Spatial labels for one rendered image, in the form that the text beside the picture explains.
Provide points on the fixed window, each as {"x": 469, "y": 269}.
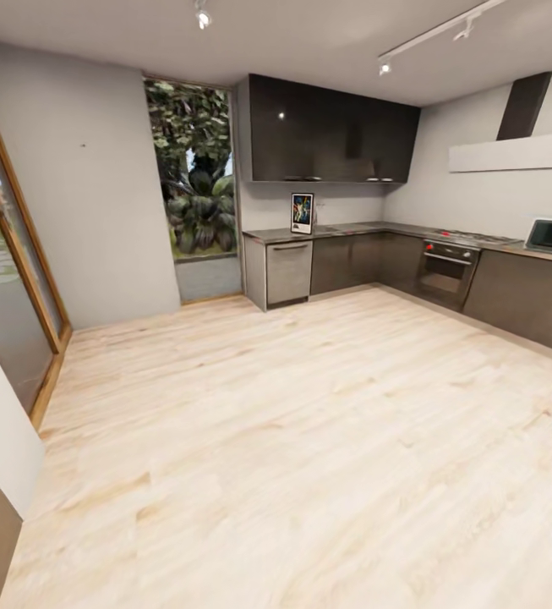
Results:
{"x": 193, "y": 133}

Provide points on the poster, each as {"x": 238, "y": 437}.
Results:
{"x": 303, "y": 211}

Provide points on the dishwasher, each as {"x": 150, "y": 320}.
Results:
{"x": 288, "y": 269}

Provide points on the oven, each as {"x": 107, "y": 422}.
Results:
{"x": 447, "y": 269}

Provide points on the drop in sink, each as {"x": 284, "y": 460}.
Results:
{"x": 338, "y": 227}

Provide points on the burner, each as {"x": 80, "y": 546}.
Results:
{"x": 478, "y": 237}

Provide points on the door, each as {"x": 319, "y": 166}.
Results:
{"x": 34, "y": 326}

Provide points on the range hood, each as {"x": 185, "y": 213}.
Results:
{"x": 515, "y": 147}

